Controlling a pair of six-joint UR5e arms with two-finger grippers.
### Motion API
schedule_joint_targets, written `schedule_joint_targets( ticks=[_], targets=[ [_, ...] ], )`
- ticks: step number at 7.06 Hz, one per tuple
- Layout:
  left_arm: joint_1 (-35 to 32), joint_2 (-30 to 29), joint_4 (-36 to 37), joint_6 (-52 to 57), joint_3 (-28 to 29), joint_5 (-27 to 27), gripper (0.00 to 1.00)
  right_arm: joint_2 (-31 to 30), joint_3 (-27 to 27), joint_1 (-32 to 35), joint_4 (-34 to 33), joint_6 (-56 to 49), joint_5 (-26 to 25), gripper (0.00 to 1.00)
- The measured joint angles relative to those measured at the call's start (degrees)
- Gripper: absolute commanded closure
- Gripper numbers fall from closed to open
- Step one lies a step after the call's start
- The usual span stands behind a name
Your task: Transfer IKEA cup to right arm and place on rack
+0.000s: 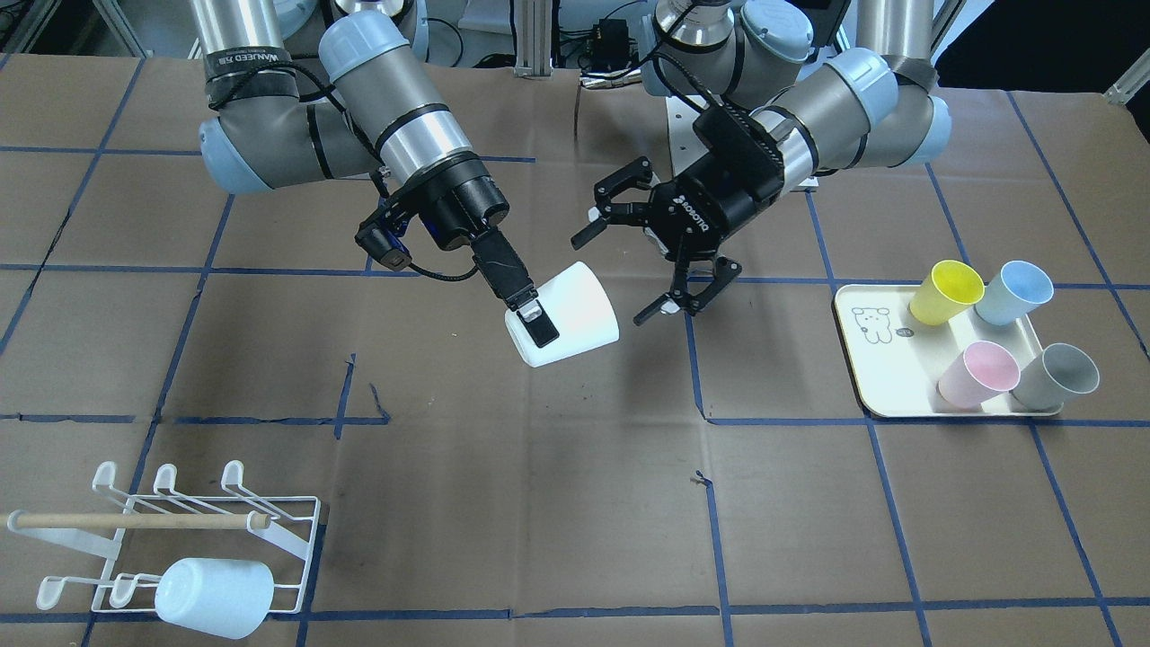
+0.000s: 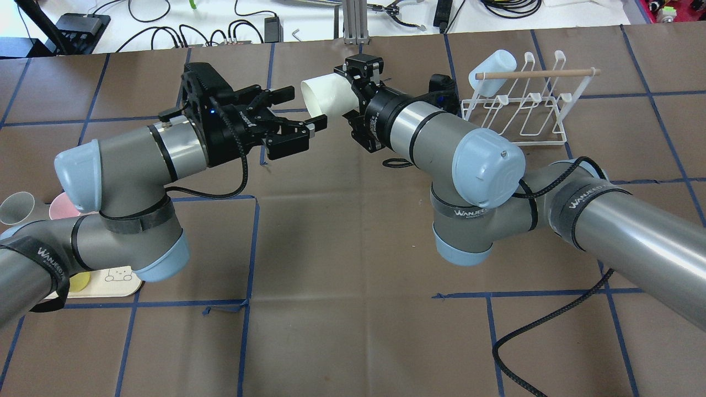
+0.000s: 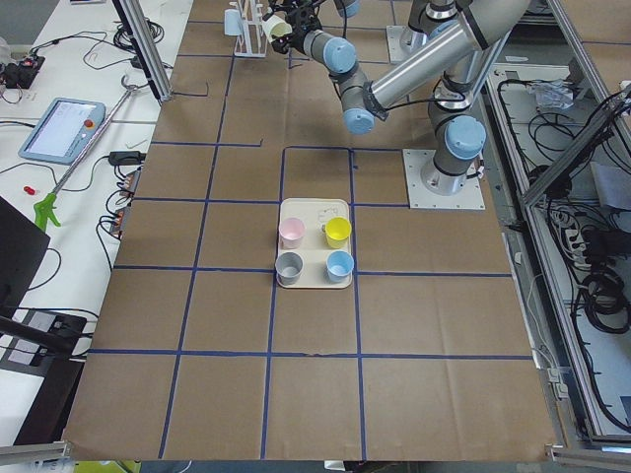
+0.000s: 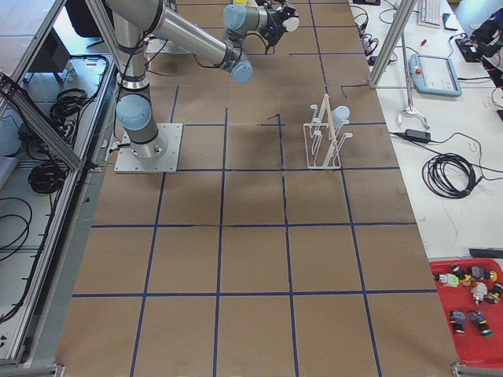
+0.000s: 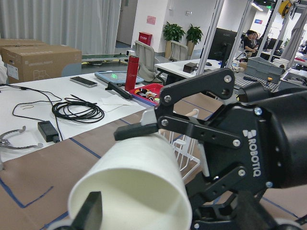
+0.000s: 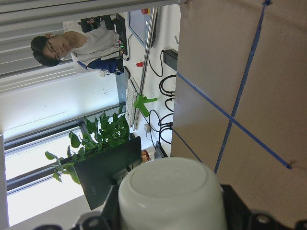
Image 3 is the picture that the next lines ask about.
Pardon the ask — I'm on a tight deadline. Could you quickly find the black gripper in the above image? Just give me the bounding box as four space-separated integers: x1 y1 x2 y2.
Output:
270 4 320 54

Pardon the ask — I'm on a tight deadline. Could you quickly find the cream white cup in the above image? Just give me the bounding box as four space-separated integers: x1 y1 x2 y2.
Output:
262 14 293 42

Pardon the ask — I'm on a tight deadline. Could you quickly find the light blue cup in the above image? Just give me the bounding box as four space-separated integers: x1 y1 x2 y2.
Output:
224 9 243 36
325 250 354 283

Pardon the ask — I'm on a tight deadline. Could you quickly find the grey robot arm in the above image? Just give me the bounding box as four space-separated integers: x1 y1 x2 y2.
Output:
333 0 463 48
263 0 528 196

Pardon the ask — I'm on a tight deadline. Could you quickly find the pink cup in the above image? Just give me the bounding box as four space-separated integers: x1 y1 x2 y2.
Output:
278 217 306 249

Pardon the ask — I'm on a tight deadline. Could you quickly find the yellow cup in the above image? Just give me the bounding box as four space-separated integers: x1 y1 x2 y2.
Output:
324 217 352 249

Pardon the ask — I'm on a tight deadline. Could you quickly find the grey cup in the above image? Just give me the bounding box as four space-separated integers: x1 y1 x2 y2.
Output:
275 251 304 287

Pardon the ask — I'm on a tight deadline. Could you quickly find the black power adapter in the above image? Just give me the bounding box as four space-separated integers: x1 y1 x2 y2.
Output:
107 151 146 167

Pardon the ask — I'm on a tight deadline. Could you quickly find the cream plastic tray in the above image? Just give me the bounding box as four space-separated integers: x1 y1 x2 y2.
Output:
278 198 353 289

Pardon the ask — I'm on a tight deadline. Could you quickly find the blue teach pendant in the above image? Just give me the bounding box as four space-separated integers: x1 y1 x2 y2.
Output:
18 98 105 165

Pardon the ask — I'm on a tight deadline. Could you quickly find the white wire cup rack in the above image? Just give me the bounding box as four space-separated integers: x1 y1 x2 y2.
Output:
228 0 267 58

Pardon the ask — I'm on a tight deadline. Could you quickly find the aluminium frame post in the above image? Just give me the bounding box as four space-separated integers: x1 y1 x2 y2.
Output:
112 0 173 103

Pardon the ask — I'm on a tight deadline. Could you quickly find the green handled reach grabber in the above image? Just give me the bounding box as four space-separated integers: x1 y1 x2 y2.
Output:
34 76 149 232

